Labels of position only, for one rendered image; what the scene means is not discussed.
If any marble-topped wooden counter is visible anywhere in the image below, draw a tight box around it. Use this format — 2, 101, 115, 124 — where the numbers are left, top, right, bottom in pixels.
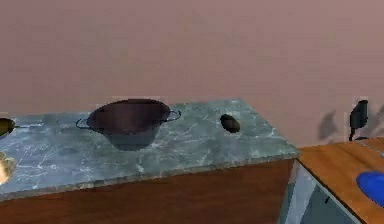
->
0, 98, 300, 224

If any wooden table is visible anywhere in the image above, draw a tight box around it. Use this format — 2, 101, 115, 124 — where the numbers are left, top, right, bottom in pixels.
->
277, 136, 384, 224

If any dark two-handled pot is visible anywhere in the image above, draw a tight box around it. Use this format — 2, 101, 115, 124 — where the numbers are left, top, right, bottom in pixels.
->
75, 98, 182, 146

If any dark oval produce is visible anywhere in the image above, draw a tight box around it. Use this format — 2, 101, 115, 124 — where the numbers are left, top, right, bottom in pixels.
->
219, 113, 241, 134

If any pale tan rounded object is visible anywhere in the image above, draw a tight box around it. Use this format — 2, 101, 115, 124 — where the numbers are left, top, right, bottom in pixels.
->
0, 151, 17, 186

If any blue plate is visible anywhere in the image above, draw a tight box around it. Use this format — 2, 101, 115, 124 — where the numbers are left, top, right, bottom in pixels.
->
355, 171, 384, 209

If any dark olive pan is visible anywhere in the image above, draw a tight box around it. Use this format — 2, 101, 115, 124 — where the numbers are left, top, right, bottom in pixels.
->
0, 117, 44, 139

